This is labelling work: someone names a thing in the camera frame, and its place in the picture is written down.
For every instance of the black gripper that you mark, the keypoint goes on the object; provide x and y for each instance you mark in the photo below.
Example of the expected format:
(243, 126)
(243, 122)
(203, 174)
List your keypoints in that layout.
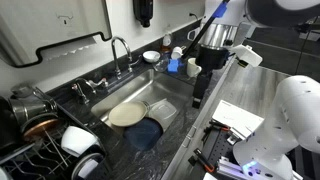
(211, 58)

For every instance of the cream ceramic plate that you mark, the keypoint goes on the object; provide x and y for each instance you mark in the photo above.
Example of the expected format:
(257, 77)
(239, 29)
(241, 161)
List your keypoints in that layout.
(128, 114)

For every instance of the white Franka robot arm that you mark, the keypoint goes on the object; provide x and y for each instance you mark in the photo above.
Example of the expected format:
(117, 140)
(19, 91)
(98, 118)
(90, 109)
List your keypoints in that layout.
(293, 113)

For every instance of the dark blue plate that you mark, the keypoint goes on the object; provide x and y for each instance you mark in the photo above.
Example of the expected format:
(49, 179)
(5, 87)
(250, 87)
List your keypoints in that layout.
(143, 135)

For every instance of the black dish drying rack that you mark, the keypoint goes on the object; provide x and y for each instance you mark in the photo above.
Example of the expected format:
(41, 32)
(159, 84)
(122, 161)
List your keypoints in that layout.
(50, 156)

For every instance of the cream ceramic mug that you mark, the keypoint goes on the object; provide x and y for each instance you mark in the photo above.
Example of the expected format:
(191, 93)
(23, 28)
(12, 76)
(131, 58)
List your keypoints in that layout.
(192, 68)

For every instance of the blue sponge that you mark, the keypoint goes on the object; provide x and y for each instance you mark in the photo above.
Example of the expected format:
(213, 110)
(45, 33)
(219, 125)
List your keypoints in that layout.
(173, 66)

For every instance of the clear plastic container lid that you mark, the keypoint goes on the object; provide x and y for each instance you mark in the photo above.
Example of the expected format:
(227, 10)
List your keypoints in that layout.
(163, 111)

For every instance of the white cardboard box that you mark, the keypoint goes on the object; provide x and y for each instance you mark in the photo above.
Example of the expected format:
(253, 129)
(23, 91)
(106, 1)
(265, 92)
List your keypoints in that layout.
(236, 118)

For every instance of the white printed mug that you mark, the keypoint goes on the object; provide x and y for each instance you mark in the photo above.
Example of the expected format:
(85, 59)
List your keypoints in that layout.
(176, 52)

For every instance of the clear drinking glass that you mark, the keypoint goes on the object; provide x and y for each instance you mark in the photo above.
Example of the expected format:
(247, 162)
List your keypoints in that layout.
(161, 65)

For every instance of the stainless steel sink basin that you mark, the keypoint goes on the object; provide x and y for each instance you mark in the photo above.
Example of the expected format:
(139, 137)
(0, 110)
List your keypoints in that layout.
(153, 88)

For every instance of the orange dish soap bottle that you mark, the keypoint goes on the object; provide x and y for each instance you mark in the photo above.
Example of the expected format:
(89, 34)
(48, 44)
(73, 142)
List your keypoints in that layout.
(166, 41)

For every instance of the small white bowl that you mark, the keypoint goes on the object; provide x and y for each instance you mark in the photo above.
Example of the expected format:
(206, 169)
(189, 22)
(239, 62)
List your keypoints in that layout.
(151, 56)

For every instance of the black clamp with orange tip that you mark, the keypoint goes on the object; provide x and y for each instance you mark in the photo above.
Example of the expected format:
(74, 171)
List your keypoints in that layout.
(204, 160)

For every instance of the aluminium extrusion bar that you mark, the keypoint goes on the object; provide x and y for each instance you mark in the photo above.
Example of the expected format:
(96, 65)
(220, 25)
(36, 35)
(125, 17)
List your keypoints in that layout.
(231, 170)

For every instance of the tall chrome gooseneck faucet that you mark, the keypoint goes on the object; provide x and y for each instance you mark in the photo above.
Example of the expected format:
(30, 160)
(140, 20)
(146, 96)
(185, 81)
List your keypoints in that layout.
(116, 56)

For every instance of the small chrome faucet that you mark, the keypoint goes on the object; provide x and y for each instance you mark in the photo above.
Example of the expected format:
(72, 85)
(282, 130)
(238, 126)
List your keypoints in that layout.
(81, 91)

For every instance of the steel paper towel dispenser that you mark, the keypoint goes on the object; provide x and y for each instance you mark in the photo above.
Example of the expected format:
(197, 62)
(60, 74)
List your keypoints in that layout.
(50, 23)

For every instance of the copper bottom pan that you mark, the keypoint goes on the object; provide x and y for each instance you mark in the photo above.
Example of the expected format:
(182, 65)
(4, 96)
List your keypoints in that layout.
(40, 128)

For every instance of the stainless steel pot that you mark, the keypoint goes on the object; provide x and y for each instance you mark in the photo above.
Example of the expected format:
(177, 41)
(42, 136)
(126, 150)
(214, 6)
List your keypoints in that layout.
(28, 108)

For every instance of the black cookware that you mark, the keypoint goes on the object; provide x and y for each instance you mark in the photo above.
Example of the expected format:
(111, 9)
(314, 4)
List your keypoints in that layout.
(8, 126)

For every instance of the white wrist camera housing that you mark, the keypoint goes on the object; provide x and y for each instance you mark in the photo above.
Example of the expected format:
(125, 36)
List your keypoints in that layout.
(248, 55)

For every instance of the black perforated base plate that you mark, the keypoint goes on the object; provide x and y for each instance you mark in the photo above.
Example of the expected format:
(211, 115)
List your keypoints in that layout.
(216, 146)

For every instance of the black wall soap dispenser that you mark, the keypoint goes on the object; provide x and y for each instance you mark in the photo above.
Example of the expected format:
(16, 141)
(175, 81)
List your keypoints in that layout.
(143, 11)

